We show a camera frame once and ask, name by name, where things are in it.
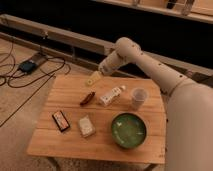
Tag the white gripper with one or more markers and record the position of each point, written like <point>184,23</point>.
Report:
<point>107,67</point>

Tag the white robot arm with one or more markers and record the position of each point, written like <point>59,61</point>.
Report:
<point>189,112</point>

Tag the green ceramic bowl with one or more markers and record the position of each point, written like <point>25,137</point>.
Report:
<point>128,130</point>

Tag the clear plastic cup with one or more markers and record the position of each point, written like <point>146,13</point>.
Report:
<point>138,97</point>

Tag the wooden table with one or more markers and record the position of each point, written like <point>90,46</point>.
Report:
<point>66,94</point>

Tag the white wrapped block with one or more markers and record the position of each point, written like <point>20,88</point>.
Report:
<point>86,127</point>

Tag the black orange small box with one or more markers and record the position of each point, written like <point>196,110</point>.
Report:
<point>61,121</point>

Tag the black power adapter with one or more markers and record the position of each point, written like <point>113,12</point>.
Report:
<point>27,67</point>

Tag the long wooden beam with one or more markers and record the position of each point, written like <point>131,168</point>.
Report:
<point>95,45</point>

